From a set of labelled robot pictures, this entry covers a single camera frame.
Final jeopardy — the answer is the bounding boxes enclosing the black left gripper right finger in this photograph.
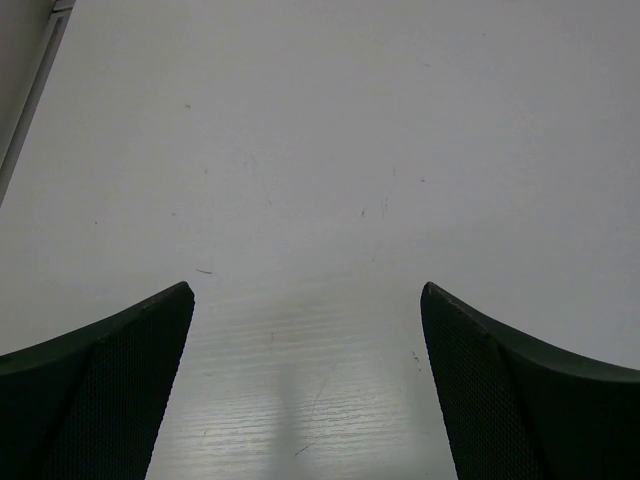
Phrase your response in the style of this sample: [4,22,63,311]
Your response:
[420,282,639,479]

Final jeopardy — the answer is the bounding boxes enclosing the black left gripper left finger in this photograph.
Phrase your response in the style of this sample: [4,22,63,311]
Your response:
[1,281,195,479]

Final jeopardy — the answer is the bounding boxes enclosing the aluminium table edge rail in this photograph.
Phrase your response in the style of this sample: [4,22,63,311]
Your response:
[1,1,75,195]

